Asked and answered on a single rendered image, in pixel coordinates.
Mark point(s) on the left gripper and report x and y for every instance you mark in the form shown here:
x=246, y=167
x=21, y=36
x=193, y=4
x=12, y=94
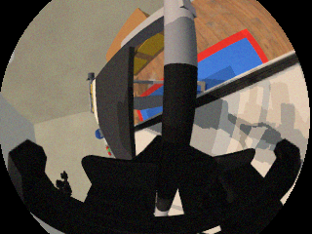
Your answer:
x=66, y=186

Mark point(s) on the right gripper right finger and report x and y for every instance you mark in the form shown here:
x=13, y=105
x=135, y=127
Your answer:
x=199, y=173

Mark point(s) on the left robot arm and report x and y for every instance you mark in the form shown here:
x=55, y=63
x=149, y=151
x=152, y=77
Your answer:
x=59, y=185

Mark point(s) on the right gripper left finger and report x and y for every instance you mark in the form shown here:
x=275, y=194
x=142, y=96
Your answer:
x=128, y=173

